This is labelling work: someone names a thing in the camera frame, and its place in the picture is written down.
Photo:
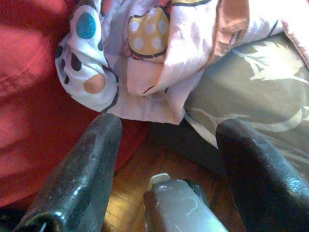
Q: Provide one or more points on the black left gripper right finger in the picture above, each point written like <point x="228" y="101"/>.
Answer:
<point x="263" y="188"/>

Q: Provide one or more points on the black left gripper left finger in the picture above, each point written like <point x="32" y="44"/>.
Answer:
<point x="79" y="181"/>

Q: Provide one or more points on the bed with beige floral sheet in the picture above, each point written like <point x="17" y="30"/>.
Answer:
<point x="253" y="96"/>

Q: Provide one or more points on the large red cushion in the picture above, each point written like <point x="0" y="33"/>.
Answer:
<point x="29" y="96"/>

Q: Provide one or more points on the pink cartoon print blanket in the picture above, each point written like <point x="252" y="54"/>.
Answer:
<point x="169" y="60"/>

